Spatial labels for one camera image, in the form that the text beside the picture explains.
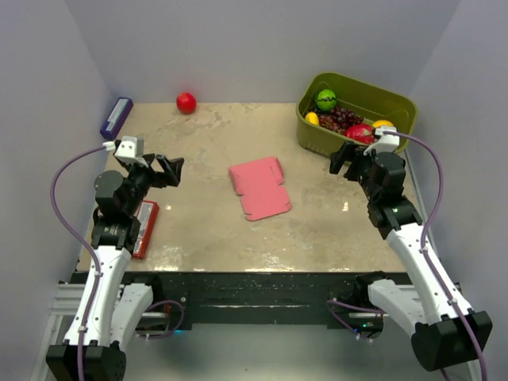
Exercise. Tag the red box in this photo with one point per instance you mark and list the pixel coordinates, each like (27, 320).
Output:
(146, 215)

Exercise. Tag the pink paper box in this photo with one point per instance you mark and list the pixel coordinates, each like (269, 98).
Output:
(259, 184)

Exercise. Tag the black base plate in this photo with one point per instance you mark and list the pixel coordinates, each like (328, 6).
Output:
(282, 298)

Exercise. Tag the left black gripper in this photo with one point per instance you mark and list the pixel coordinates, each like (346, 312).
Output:
(171, 175)

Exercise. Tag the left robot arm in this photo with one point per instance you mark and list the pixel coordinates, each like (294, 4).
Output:
(104, 254)

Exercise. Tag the small yellow lemon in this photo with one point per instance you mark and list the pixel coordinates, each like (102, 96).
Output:
(312, 118)

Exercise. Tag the red apple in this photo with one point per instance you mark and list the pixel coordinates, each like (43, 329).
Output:
(186, 103)

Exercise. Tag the purple box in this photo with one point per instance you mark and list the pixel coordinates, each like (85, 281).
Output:
(116, 119)

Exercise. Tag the aluminium frame rail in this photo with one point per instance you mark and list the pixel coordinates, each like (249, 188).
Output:
(62, 312)

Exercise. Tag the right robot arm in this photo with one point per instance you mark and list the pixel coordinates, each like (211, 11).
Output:
(443, 328)

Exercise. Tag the green plastic basket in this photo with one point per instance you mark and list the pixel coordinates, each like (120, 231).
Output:
(368, 101)

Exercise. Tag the purple grapes bunch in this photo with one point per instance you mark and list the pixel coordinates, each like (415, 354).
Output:
(338, 119)

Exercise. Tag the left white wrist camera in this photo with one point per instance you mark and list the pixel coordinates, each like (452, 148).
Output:
(130, 150)

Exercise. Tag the red dragon fruit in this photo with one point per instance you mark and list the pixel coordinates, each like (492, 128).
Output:
(362, 133)

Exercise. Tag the yellow orange fruit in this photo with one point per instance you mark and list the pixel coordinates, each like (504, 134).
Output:
(380, 123)

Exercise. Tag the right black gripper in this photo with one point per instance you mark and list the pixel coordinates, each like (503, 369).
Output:
(345, 153)

